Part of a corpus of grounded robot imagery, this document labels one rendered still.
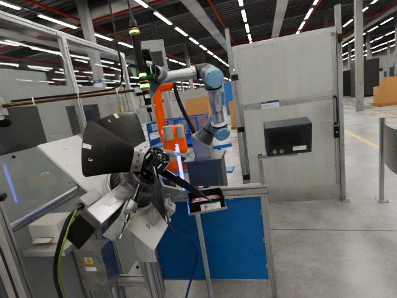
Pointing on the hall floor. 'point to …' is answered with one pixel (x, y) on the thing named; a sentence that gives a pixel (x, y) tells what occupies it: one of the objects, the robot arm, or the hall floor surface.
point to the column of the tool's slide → (12, 262)
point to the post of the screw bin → (204, 255)
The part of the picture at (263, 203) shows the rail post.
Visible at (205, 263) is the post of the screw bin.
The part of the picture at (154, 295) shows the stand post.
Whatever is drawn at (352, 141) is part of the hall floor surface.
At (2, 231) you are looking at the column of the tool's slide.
